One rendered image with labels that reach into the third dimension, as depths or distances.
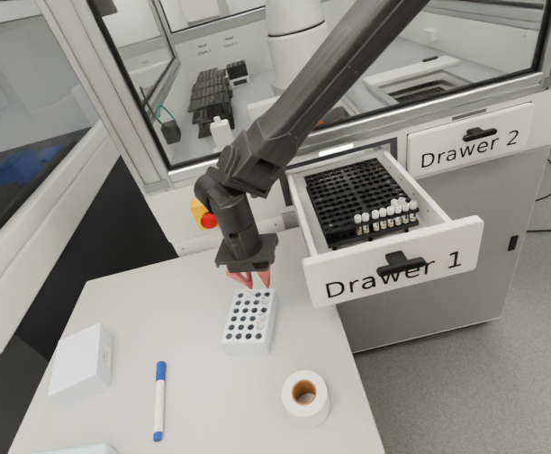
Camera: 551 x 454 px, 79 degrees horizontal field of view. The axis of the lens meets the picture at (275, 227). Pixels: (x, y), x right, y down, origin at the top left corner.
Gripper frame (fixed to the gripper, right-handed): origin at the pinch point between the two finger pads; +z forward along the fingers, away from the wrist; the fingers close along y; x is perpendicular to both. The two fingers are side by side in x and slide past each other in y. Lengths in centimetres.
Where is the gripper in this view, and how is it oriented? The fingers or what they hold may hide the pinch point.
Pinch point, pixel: (259, 283)
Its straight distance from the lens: 63.8
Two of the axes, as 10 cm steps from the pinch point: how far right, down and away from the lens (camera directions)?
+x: -1.4, 6.3, -7.6
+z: 2.2, 7.7, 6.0
